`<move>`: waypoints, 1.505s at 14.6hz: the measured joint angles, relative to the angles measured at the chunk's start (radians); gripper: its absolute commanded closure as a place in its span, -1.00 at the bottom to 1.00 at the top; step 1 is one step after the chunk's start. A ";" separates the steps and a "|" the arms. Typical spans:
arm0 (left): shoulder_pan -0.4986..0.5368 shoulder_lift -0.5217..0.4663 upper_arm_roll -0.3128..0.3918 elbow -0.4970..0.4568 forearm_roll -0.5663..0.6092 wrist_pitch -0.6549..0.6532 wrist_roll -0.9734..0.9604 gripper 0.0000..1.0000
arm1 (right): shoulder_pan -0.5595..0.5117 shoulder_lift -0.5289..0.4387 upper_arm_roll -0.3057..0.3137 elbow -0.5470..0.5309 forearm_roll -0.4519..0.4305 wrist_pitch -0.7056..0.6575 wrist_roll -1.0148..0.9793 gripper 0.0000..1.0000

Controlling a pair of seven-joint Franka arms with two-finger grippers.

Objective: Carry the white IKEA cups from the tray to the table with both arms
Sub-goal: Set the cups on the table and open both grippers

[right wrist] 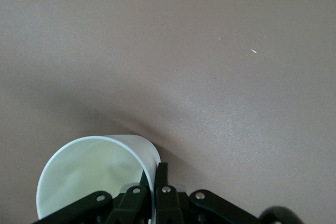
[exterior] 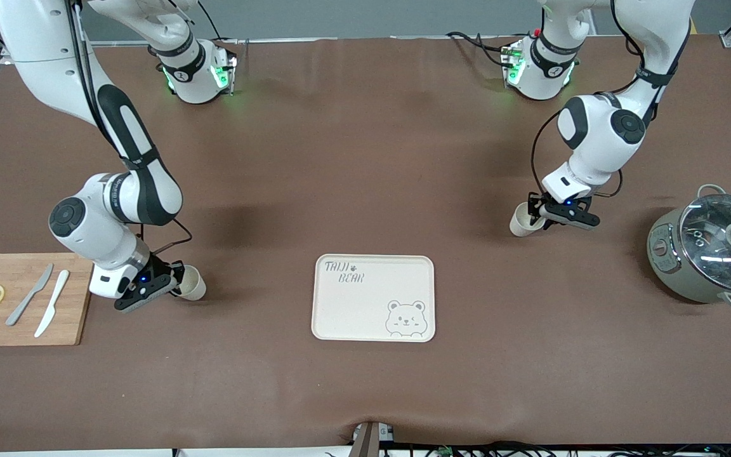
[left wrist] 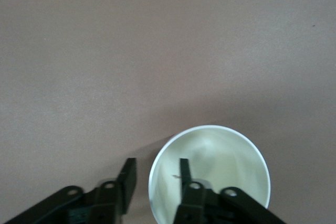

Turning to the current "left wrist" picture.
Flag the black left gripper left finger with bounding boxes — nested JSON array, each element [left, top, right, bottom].
[[5, 158, 137, 224]]

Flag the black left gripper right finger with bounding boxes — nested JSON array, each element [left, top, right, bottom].
[[174, 158, 287, 224]]

